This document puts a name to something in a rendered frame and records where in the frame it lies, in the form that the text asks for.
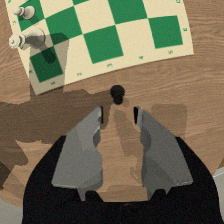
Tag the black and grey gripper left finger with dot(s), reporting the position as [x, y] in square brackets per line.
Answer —
[71, 167]

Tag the green and cream chessboard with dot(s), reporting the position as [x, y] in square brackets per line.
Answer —
[84, 38]

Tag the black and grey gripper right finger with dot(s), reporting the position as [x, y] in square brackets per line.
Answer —
[170, 164]

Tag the black pawn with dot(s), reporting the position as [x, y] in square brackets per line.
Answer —
[117, 92]

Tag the white pawn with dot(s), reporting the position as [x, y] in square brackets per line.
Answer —
[27, 13]

